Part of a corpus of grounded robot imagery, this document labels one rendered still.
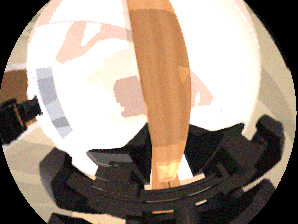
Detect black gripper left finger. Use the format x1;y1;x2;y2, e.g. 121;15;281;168
86;121;153;185

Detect wooden post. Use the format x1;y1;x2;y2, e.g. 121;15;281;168
150;152;181;214

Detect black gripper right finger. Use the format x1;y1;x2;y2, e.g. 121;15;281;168
184;123;246;177

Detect wooden board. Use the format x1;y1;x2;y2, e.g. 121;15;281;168
125;0;192;183

